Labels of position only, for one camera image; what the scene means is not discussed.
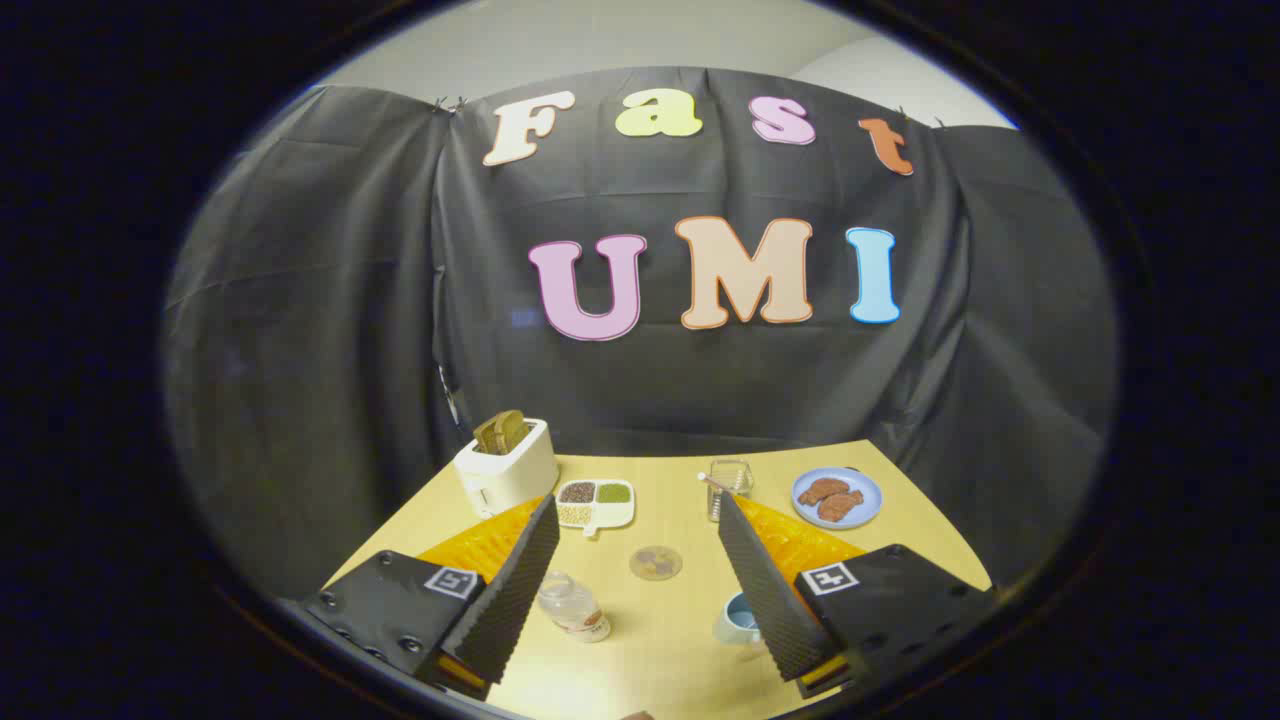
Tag wooden table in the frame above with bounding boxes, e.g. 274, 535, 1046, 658
322, 440, 993, 720

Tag white toaster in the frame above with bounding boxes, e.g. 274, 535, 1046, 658
453, 418, 561, 519

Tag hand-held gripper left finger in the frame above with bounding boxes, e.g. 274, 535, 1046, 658
303, 493, 561, 701

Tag white divided tray of beans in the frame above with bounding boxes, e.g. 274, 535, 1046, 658
555, 478, 637, 539

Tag clear glass jar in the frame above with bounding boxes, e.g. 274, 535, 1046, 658
706, 459, 754, 523

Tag round brown coaster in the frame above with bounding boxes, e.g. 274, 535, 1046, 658
629, 545, 684, 582

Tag white and blue cup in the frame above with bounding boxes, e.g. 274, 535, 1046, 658
713, 591, 766, 646

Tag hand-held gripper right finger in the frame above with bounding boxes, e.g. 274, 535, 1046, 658
716, 491, 999, 699

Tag clear plastic bottle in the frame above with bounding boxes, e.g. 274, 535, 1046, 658
537, 572, 612, 643

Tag black backdrop cloth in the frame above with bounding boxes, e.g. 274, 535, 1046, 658
163, 66, 1118, 601

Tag light blue plate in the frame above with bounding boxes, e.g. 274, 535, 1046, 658
791, 467, 884, 530

